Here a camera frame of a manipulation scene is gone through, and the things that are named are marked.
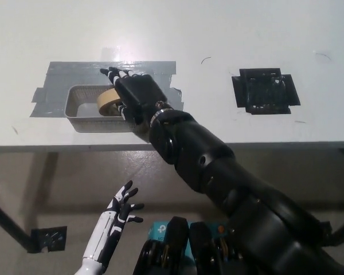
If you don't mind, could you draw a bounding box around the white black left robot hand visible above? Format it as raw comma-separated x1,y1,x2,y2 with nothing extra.
82,180,145,266

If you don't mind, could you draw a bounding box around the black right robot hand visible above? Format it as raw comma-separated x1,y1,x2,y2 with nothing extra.
99,66,174,128

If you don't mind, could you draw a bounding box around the beige masking tape roll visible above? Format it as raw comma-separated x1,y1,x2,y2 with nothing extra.
96,88,123,117

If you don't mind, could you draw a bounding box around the teal robot body top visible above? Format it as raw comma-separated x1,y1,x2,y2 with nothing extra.
148,221,228,260

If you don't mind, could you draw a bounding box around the small grey perforated plastic container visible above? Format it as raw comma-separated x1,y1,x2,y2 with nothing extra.
64,84,139,133

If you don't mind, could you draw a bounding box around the black tape square patch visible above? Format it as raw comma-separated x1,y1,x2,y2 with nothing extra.
231,67,301,116

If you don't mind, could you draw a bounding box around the black table foot bracket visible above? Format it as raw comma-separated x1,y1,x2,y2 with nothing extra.
30,226,68,253

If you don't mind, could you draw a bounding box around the grey duct tape patch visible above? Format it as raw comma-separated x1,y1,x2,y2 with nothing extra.
29,60,185,119

